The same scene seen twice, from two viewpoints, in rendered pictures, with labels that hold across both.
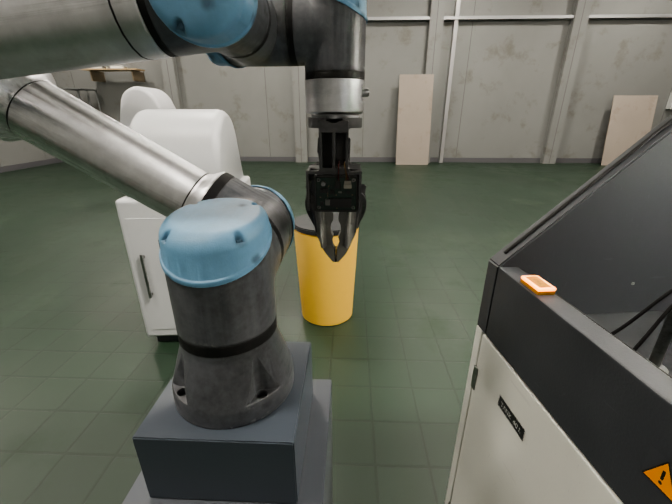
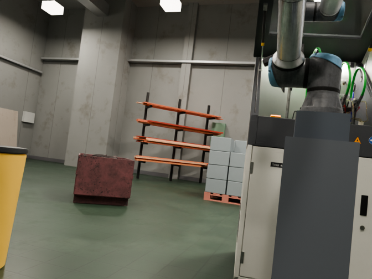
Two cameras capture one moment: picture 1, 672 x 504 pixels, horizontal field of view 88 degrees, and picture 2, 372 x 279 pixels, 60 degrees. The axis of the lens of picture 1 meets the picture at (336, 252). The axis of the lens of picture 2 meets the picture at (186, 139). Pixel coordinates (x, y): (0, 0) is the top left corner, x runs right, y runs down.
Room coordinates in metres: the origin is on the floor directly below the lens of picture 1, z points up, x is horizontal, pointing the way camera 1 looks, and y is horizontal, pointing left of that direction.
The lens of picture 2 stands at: (0.52, 1.44, 0.68)
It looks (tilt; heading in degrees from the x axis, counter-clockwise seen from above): 3 degrees up; 285
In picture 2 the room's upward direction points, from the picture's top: 7 degrees clockwise
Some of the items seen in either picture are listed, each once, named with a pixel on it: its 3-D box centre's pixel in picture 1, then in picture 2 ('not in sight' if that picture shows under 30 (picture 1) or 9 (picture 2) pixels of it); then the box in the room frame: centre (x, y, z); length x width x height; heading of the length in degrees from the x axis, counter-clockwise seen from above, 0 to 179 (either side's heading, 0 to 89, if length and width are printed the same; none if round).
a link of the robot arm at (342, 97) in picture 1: (337, 100); not in sight; (0.49, 0.00, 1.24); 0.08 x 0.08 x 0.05
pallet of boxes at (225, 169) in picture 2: not in sight; (233, 170); (1.21, -4.67, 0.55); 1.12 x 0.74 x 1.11; 88
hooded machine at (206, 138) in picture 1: (197, 223); not in sight; (1.95, 0.81, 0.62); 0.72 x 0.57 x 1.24; 179
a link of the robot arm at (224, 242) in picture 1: (223, 264); (323, 72); (0.37, 0.13, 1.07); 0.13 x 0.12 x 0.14; 178
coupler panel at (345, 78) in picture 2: not in sight; (342, 97); (0.11, -0.89, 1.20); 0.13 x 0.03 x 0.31; 5
